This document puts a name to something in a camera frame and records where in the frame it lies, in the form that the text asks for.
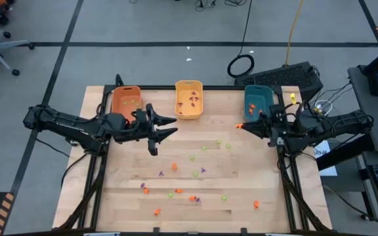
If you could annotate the teal plastic bin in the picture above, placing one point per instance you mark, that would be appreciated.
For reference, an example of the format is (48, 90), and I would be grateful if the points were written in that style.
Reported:
(259, 95)

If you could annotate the grey desk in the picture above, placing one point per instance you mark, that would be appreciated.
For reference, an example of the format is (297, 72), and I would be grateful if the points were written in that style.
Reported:
(372, 98)

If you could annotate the white paper sheet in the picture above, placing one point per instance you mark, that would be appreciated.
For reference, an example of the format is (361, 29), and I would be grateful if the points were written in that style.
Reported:
(328, 170)

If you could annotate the orange plastic bin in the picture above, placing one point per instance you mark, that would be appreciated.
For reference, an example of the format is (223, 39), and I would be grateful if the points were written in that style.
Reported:
(123, 95)

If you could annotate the yellow plastic bin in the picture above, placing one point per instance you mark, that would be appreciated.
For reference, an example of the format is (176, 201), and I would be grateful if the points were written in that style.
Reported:
(185, 89)

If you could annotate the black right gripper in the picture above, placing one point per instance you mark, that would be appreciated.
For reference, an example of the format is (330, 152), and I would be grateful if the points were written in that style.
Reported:
(277, 126)

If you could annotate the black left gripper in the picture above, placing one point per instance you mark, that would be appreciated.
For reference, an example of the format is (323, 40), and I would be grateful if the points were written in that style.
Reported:
(139, 128)

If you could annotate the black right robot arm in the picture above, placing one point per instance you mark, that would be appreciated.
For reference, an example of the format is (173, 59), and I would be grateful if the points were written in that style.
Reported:
(333, 126)

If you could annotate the black computer case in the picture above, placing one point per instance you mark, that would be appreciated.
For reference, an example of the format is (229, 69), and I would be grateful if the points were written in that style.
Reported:
(284, 77)

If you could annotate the black desk beam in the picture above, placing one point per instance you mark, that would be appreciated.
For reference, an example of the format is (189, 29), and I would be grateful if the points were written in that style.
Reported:
(343, 152)

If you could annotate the black table edge clamp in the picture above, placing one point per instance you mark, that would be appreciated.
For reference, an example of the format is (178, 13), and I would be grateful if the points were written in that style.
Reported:
(243, 230)
(156, 230)

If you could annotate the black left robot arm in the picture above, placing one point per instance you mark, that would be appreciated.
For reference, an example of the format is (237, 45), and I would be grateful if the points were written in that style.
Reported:
(64, 124)

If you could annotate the black camera bracket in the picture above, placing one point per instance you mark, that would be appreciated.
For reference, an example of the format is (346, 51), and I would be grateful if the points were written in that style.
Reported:
(119, 82)

